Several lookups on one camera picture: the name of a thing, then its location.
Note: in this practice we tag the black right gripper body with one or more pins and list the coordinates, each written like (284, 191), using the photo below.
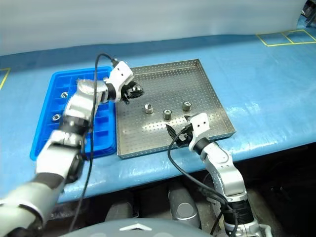
(184, 138)

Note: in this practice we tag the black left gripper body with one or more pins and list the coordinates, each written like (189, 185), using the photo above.
(125, 93)

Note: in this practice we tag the metal roller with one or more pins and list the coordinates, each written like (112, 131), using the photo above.
(186, 106)
(148, 108)
(56, 117)
(64, 94)
(167, 114)
(137, 90)

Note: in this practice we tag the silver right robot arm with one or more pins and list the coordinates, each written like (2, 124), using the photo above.
(229, 177)

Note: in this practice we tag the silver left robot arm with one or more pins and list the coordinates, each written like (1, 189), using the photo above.
(49, 158)

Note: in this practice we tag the perforated steel tray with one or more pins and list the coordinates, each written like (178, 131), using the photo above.
(177, 84)

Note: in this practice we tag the blue plastic compartment tray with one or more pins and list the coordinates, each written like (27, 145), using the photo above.
(56, 81)

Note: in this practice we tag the silver rounded robot leg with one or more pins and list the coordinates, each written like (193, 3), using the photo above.
(184, 209)

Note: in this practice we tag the dark rounded robot leg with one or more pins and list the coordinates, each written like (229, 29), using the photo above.
(118, 211)

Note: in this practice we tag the grey robot torso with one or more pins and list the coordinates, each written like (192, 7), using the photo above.
(98, 229)

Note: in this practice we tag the dark metal equipment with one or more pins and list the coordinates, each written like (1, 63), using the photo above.
(308, 11)

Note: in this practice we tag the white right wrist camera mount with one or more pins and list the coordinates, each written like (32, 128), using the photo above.
(200, 124)

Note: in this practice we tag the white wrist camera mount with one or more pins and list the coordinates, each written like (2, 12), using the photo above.
(121, 75)
(200, 124)

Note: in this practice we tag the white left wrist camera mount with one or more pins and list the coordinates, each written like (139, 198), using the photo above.
(121, 75)

